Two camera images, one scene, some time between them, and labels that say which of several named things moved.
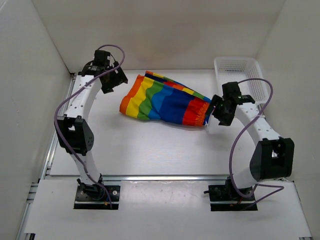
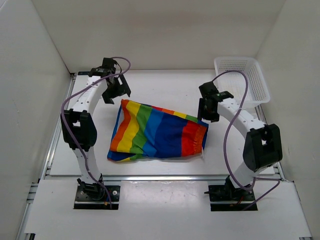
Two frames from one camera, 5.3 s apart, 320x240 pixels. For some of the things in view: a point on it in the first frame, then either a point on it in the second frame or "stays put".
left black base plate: x=83 y=201 stays put
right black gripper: x=224 y=120 to x=201 y=114
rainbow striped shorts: x=154 y=96 to x=142 y=131
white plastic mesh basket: x=232 y=69 stays put
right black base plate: x=227 y=193 stays put
